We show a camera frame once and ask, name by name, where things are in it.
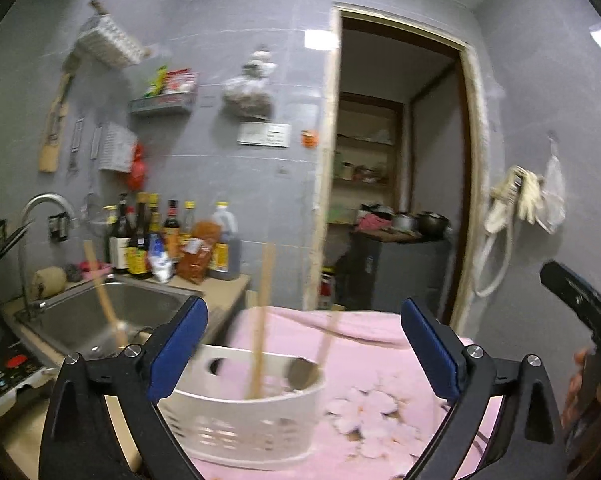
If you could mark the steel faucet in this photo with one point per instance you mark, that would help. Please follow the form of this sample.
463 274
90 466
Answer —
43 202

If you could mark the blue and white packet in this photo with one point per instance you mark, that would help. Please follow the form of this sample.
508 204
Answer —
160 260

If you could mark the orange wall hook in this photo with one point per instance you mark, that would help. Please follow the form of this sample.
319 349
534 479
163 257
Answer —
309 139

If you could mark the black induction cooker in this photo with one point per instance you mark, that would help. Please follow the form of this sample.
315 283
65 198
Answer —
5 370

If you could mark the person's right hand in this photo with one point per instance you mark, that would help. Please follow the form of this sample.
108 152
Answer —
572 390

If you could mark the hanging wooden board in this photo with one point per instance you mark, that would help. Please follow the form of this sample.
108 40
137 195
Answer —
55 120

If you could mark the white wall calendar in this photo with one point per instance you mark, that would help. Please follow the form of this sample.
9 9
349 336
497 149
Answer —
115 147

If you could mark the grey cabinet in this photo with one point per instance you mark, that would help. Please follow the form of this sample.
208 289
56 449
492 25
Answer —
400 275

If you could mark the red plastic bag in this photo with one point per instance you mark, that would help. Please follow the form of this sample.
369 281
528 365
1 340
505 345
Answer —
137 167

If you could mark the small yellow-capped dark bottle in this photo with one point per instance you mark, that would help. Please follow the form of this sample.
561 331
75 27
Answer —
109 230

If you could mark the wooden door frame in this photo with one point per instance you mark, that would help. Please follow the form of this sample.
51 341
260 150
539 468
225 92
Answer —
325 160

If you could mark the large oil jug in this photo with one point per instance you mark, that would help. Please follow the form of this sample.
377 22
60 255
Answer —
226 240

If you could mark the white plastic utensil basket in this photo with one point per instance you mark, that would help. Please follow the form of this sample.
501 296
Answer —
240 425

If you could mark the yellow-capped sauce bottle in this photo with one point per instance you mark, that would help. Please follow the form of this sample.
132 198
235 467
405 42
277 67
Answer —
154 212

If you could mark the silver cooking pot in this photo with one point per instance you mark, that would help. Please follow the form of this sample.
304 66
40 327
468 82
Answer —
404 222

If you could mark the white wall socket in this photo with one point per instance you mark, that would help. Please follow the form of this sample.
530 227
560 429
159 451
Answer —
264 135

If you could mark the loofah sponge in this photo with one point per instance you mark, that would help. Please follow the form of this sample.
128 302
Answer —
49 282

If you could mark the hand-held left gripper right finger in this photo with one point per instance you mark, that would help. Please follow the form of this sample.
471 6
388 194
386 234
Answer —
430 350

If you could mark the dark cooking pot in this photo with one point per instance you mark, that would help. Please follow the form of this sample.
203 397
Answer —
433 225

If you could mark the pink floral cloth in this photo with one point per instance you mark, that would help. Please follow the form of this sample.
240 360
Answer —
370 340

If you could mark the white hanging wall basket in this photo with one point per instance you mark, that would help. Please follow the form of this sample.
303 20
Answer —
110 40

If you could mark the wall spice rack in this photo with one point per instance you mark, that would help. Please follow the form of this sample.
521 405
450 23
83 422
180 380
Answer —
163 102

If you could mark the steel kitchen sink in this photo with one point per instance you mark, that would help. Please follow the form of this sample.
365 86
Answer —
80 315

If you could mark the slim yellow-capped bottle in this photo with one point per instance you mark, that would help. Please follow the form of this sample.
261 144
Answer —
187 220

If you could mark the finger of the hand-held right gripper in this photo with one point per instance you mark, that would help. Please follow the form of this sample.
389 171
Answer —
577 295

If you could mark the orange snack packet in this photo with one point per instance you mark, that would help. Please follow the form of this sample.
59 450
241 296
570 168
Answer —
198 255

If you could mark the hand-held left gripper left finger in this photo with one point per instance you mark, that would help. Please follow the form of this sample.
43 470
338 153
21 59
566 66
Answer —
180 350

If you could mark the wooden storage shelf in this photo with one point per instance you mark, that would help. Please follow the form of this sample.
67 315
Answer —
365 160

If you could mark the pink rag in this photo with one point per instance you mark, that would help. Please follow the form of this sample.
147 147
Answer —
373 223

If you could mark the wooden chopstick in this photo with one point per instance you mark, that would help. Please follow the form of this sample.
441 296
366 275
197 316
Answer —
329 340
260 320

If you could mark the pink scrub brush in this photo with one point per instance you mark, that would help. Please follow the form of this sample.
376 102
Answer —
98 269

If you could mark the dark red-capped sauce bottle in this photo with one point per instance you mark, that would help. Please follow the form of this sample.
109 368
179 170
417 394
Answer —
171 225

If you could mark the hanging clear plastic bag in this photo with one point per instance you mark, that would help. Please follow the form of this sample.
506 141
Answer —
552 200
248 92

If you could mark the red bottle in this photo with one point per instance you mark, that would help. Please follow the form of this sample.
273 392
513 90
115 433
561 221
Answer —
326 292

